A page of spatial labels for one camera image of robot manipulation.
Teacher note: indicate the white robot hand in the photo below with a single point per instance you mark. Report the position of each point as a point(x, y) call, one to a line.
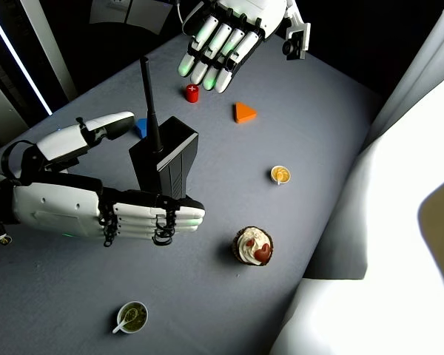
point(240, 22)
point(55, 207)

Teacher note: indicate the black walkie-talkie with antenna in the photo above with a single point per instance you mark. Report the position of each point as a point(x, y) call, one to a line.
point(170, 155)

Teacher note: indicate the grey tablecloth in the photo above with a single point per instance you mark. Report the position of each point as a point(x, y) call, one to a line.
point(77, 288)

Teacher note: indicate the red cylinder block white cross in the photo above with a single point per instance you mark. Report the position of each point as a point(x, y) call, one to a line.
point(192, 94)

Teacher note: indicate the orange triangle block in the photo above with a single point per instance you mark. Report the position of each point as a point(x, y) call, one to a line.
point(242, 112)

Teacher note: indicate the white board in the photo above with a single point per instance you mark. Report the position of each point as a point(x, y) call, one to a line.
point(133, 15)

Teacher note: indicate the blue hexagon block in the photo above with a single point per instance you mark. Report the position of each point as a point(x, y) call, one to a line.
point(141, 127)

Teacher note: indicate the small white spoon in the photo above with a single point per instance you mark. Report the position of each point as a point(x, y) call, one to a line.
point(120, 326)

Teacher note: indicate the small white soup bowl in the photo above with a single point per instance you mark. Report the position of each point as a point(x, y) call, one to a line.
point(138, 318)

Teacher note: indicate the white light strip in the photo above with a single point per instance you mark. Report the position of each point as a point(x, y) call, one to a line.
point(18, 63)

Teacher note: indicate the small white cup orange drink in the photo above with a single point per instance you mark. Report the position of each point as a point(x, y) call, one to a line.
point(281, 173)

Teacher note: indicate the toy cupcake white frosting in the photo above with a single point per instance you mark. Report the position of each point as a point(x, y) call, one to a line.
point(251, 247)

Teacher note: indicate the white backdrop cloth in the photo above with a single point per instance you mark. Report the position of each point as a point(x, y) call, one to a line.
point(392, 185)

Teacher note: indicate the black wrist camera white bracket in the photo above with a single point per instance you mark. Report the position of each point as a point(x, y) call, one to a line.
point(294, 46)

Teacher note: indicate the white upright post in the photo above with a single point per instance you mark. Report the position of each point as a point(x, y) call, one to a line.
point(52, 48)

